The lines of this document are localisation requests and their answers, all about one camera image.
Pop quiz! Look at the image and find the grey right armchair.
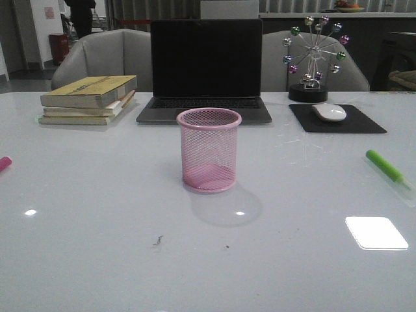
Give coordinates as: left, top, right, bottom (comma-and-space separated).
261, 31, 370, 92

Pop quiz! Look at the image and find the yellow top book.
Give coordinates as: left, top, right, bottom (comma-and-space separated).
40, 75, 137, 109

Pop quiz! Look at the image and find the black mouse pad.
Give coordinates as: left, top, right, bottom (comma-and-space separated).
289, 103, 387, 134

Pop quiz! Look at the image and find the bottom book in stack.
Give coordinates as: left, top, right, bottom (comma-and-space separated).
38, 114, 119, 125

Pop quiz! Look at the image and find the ferris wheel desk ornament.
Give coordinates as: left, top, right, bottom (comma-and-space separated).
281, 15, 346, 103

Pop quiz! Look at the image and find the grey armchair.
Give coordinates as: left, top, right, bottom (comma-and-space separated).
51, 29, 153, 92
261, 31, 370, 92

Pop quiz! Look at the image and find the red trash bin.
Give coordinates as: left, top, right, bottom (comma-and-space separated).
49, 34, 69, 66

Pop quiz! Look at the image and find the white computer mouse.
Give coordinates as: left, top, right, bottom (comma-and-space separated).
312, 103, 346, 122

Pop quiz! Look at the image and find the pink mesh pen holder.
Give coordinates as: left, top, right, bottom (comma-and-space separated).
177, 107, 242, 193

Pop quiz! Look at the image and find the person in dark clothes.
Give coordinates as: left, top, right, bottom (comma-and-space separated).
64, 0, 96, 38

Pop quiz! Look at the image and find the fruit bowl on counter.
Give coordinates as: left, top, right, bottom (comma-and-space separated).
335, 0, 365, 13

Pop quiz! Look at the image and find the pink marker pen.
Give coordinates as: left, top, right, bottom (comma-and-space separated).
0, 156, 12, 172

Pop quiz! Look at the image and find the grey left armchair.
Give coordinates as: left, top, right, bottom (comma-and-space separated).
51, 29, 153, 92

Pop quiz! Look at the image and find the middle book in stack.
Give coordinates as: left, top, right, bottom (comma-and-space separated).
44, 90, 135, 117

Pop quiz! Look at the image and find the green marker pen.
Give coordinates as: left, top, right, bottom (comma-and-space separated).
365, 149, 415, 207

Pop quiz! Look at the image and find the book in stack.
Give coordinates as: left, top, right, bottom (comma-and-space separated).
38, 114, 119, 125
44, 90, 135, 117

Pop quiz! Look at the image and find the grey laptop computer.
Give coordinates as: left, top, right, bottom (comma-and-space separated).
136, 19, 272, 125

